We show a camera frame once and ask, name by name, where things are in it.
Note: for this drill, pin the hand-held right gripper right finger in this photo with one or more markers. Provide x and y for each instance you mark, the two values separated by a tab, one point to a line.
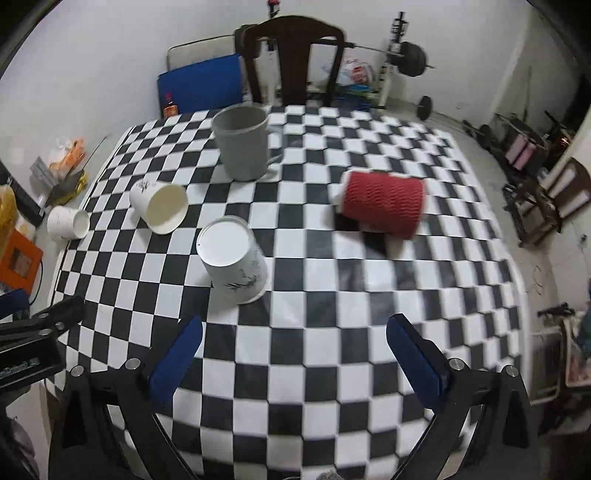
415	362

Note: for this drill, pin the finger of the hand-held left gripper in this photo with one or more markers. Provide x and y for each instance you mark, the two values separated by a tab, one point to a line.
55	316

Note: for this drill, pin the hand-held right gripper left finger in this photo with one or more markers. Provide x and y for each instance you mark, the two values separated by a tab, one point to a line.
178	357

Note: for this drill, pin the red ribbed paper cup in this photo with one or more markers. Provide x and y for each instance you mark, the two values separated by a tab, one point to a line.
385	205

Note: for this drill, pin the plain white paper cup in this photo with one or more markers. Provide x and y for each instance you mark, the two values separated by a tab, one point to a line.
67	224

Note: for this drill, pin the white printed paper cup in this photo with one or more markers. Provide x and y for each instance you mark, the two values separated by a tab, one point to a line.
231	263
159	205

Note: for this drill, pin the yellow plastic bag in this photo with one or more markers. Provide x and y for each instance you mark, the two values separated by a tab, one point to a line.
5	214

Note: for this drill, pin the black white checkered tablecloth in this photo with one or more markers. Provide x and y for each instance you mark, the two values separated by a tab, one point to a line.
304	387

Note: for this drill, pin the long black box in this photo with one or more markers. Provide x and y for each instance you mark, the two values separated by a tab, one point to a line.
18	194

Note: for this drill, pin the yellow black tool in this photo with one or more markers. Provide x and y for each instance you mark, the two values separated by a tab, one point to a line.
69	187

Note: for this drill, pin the orange snack packet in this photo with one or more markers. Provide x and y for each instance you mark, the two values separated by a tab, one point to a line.
69	157

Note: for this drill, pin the wooden stool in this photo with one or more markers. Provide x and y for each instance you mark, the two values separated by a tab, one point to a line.
549	203

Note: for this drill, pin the grey mug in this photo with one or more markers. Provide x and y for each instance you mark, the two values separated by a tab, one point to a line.
244	143

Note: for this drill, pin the pink rolls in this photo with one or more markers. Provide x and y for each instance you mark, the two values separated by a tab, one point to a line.
521	151

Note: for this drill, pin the small orange box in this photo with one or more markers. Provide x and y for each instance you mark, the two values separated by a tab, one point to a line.
171	110

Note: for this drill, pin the black dumbbell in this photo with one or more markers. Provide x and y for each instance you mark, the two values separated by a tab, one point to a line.
425	108

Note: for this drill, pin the blue mat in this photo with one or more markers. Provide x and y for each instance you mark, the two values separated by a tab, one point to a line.
201	87

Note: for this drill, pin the white plastic bag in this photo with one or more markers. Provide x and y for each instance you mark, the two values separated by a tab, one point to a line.
356	69

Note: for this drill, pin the grey cushion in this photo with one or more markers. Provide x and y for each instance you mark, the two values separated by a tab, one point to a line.
194	50

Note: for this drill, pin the black barbell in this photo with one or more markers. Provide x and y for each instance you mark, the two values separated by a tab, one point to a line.
412	57

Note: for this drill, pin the white weight rack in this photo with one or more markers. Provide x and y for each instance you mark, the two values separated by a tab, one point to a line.
392	50

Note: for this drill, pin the dark wooden chair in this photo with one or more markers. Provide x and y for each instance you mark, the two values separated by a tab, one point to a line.
295	55

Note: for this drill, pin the orange picture frame box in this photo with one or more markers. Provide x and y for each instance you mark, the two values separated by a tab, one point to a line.
18	261

